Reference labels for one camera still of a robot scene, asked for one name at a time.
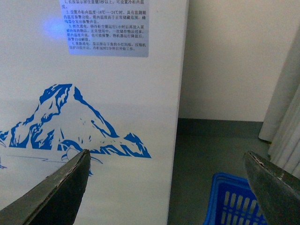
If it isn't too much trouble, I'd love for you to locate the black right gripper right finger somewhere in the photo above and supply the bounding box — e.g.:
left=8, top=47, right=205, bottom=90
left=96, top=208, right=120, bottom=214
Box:
left=243, top=151, right=300, bottom=225

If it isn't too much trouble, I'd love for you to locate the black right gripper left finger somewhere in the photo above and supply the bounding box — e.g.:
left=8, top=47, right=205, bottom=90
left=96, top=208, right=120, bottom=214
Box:
left=0, top=150, right=91, bottom=225

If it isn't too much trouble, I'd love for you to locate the blue plastic basket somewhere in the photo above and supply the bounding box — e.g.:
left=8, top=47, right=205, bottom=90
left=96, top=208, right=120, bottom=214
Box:
left=204, top=172, right=267, bottom=225

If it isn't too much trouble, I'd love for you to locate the white curtain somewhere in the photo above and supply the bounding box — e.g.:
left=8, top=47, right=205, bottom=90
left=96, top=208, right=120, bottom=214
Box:
left=259, top=32, right=300, bottom=178

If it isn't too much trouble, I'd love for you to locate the white blue chest freezer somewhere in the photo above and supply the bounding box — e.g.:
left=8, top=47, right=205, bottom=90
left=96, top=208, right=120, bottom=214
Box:
left=0, top=0, right=188, bottom=225

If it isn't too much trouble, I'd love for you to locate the grey instruction sticker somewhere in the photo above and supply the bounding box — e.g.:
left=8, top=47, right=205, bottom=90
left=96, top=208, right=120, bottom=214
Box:
left=60, top=0, right=150, bottom=58

